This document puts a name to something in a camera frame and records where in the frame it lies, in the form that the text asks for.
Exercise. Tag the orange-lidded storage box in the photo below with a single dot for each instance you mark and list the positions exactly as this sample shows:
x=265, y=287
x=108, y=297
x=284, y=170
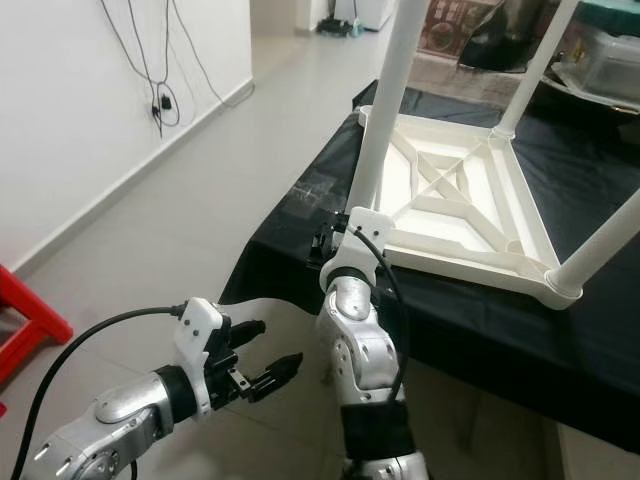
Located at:
x=448, y=25

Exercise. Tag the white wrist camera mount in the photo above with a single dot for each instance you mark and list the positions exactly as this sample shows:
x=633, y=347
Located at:
x=365, y=235
x=198, y=335

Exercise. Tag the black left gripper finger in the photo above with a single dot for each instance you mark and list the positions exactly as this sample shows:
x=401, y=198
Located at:
x=273, y=378
x=248, y=331

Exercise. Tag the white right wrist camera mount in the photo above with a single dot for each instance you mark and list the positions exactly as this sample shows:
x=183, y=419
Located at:
x=365, y=235

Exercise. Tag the green round lid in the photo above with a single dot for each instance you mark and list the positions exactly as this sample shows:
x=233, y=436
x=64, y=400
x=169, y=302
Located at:
x=610, y=8

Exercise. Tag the red floor object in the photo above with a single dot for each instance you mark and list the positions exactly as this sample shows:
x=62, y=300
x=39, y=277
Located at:
x=25, y=310

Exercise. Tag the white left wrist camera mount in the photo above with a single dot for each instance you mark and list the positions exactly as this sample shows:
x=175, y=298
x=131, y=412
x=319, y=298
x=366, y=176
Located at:
x=198, y=335

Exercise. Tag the beige patterned bench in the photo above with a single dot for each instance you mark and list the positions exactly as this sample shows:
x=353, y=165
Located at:
x=450, y=85

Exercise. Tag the crumpled clear tape piece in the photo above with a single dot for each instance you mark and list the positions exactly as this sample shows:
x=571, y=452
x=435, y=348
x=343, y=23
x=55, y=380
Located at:
x=315, y=192

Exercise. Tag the black plastic bag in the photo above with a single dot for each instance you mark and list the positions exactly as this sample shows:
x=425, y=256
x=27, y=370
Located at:
x=500, y=35

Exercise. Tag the clear plastic storage bin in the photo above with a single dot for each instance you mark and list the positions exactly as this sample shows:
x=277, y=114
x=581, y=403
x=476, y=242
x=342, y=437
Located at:
x=605, y=60

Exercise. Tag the black tablecloth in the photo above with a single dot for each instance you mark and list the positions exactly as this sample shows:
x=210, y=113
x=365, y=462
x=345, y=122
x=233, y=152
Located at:
x=290, y=250

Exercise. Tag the black power adapter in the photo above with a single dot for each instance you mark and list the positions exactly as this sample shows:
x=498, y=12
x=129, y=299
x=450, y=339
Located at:
x=163, y=103

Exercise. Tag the white children table top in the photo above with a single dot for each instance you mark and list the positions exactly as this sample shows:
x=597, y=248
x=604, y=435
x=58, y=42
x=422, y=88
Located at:
x=460, y=190

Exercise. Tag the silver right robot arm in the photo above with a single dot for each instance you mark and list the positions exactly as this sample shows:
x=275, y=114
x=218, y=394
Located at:
x=360, y=350

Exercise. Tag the white plastic table leg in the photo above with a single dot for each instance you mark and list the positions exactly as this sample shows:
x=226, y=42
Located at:
x=535, y=75
x=390, y=100
x=600, y=245

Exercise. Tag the black floor appliance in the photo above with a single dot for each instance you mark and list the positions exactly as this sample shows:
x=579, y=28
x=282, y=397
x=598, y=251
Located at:
x=338, y=27

